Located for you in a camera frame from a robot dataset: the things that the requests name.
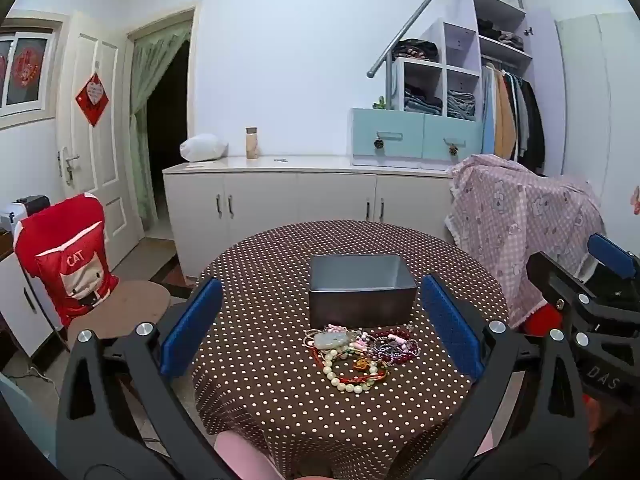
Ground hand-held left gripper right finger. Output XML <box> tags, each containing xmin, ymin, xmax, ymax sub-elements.
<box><xmin>419</xmin><ymin>274</ymin><xmax>591</xmax><ymax>480</ymax></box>

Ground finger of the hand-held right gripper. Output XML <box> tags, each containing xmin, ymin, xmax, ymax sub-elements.
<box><xmin>586</xmin><ymin>232</ymin><xmax>640</xmax><ymax>292</ymax></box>
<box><xmin>526</xmin><ymin>251</ymin><xmax>609</xmax><ymax>334</ymax></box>

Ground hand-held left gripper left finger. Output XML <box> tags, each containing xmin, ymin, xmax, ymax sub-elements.
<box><xmin>56</xmin><ymin>276</ymin><xmax>236</xmax><ymax>480</ymax></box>

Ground dark red bead bracelet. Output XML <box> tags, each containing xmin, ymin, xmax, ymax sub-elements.
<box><xmin>370</xmin><ymin>327</ymin><xmax>419</xmax><ymax>364</ymax></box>

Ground grey metal box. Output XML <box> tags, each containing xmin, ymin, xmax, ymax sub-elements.
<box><xmin>307</xmin><ymin>254</ymin><xmax>418</xmax><ymax>328</ymax></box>

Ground jade pendant cord necklace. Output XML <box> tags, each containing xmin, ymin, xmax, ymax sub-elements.
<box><xmin>305</xmin><ymin>325</ymin><xmax>361</xmax><ymax>357</ymax></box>

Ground red cloth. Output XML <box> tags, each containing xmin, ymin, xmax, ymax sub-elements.
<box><xmin>520</xmin><ymin>304</ymin><xmax>567</xmax><ymax>339</ymax></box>

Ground pink checked bear blanket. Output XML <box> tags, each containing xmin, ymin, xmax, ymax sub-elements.
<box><xmin>445</xmin><ymin>155</ymin><xmax>607</xmax><ymax>332</ymax></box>

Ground brown polka dot tablecloth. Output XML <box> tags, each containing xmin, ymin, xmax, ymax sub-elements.
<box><xmin>192</xmin><ymin>220</ymin><xmax>511</xmax><ymax>480</ymax></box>

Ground person's pink trouser leg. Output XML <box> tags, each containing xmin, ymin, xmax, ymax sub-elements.
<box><xmin>214</xmin><ymin>430</ymin><xmax>287</xmax><ymax>480</ymax></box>

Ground long white cabinet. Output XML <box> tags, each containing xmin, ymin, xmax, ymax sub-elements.
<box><xmin>162</xmin><ymin>156</ymin><xmax>457</xmax><ymax>286</ymax></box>

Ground white wardrobe doors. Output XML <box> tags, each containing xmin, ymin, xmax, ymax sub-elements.
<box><xmin>554</xmin><ymin>12</ymin><xmax>640</xmax><ymax>197</ymax></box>

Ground white panel door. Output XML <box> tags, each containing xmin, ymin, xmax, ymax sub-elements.
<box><xmin>56</xmin><ymin>10</ymin><xmax>146</xmax><ymax>272</ymax></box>

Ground row of hanging clothes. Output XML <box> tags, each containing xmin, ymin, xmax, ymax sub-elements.
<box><xmin>482</xmin><ymin>62</ymin><xmax>546</xmax><ymax>174</ymax></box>

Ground low white side cabinet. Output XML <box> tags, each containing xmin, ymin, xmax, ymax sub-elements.
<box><xmin>0</xmin><ymin>249</ymin><xmax>57</xmax><ymax>357</ymax></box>

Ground white plastic bag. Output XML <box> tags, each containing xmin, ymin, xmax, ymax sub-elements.
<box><xmin>180</xmin><ymin>133</ymin><xmax>229</xmax><ymax>163</ymax></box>

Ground teal drawer unit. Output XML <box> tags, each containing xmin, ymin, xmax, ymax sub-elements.
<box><xmin>349</xmin><ymin>107</ymin><xmax>484</xmax><ymax>169</ymax></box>

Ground folded blue jeans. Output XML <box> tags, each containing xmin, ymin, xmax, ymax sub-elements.
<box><xmin>446</xmin><ymin>90</ymin><xmax>476</xmax><ymax>120</ymax></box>
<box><xmin>404</xmin><ymin>85</ymin><xmax>444</xmax><ymax>114</ymax></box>

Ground black and white appliance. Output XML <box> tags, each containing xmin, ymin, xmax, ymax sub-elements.
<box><xmin>8</xmin><ymin>195</ymin><xmax>52</xmax><ymax>224</ymax></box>

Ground green lace curtain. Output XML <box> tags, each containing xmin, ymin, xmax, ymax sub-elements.
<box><xmin>129</xmin><ymin>22</ymin><xmax>194</xmax><ymax>229</ymax></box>

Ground red diamond door decoration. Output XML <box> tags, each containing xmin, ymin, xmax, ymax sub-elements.
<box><xmin>75</xmin><ymin>72</ymin><xmax>110</xmax><ymax>128</ymax></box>

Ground lilac open wardrobe shelving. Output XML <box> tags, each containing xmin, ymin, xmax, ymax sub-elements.
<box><xmin>385</xmin><ymin>0</ymin><xmax>566</xmax><ymax>176</ymax></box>

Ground folded dark striped clothes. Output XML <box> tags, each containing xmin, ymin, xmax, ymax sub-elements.
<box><xmin>392</xmin><ymin>39</ymin><xmax>440</xmax><ymax>63</ymax></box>

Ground grey metal handrail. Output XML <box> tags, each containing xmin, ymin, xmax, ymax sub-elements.
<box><xmin>366</xmin><ymin>0</ymin><xmax>524</xmax><ymax>80</ymax></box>

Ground window with red paper cutting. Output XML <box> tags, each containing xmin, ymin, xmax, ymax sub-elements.
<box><xmin>0</xmin><ymin>19</ymin><xmax>67</xmax><ymax>127</ymax></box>

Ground pink bead bracelet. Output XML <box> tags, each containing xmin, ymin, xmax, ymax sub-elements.
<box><xmin>349</xmin><ymin>330</ymin><xmax>407</xmax><ymax>357</ymax></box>

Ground white bead bracelet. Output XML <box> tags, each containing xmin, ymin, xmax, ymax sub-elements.
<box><xmin>322</xmin><ymin>347</ymin><xmax>376</xmax><ymax>394</ymax></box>

